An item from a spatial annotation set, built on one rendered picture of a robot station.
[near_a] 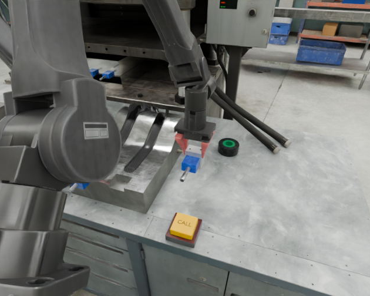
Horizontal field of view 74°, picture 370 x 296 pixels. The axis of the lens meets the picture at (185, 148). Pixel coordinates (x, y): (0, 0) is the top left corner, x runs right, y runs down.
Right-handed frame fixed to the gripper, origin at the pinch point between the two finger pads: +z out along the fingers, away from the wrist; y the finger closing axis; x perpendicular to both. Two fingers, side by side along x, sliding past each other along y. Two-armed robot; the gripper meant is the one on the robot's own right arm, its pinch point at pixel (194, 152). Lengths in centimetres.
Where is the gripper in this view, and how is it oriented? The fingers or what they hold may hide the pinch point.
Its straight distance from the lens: 71.7
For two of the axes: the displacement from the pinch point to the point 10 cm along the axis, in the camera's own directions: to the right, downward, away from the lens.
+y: -9.5, -1.9, 2.6
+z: -0.1, 8.3, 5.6
